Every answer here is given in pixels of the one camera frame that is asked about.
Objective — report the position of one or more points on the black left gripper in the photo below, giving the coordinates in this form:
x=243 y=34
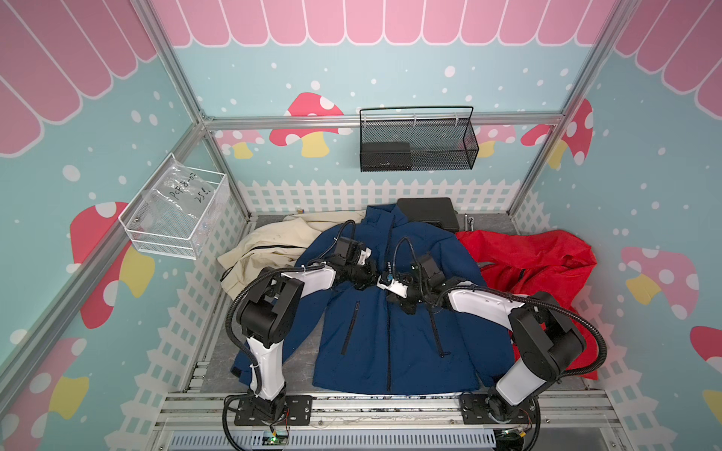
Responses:
x=369 y=277

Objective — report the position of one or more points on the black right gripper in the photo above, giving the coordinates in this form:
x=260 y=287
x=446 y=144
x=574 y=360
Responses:
x=408 y=309

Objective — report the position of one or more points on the navy blue jacket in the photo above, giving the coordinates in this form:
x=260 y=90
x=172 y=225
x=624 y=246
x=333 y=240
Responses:
x=370 y=346

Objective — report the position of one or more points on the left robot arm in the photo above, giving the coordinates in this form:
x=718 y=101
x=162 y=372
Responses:
x=262 y=315

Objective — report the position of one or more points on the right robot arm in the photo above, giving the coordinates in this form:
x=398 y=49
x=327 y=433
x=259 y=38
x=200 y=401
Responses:
x=545 y=334

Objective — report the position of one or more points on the cream beige jacket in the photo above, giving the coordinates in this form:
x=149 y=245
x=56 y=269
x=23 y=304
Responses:
x=277 y=245

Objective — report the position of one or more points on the red jacket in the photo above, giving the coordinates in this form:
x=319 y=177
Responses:
x=555 y=262

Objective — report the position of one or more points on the black flat case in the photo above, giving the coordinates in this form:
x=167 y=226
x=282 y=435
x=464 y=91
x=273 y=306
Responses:
x=435 y=211

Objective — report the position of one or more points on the black box in basket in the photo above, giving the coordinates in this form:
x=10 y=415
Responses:
x=385 y=156

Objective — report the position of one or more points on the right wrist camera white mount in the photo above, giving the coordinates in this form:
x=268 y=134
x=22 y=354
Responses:
x=388 y=282

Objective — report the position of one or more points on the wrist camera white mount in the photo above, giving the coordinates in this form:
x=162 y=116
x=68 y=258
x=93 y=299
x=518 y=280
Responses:
x=362 y=257
x=388 y=282

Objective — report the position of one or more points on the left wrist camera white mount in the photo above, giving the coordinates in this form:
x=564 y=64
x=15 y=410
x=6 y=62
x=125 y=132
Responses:
x=362 y=257

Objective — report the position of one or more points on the black wire mesh basket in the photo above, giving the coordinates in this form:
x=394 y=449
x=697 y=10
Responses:
x=441 y=137

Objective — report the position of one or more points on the clear wire basket with bags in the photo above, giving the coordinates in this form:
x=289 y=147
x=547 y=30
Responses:
x=175 y=212

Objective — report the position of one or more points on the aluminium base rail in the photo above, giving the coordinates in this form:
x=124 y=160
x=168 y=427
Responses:
x=563 y=420

